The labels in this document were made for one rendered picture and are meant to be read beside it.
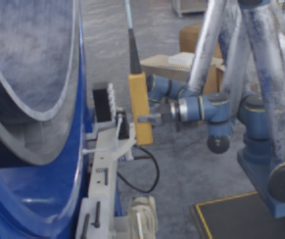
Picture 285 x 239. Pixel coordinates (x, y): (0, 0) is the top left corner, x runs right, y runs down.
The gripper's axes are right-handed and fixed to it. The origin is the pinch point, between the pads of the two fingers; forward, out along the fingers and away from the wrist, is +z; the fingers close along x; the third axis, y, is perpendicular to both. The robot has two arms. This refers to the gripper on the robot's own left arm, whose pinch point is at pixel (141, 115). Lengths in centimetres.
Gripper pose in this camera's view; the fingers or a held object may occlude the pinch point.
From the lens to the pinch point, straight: 215.8
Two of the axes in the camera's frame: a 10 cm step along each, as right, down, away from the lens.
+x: 0.1, 3.7, -9.3
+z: -9.9, 1.1, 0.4
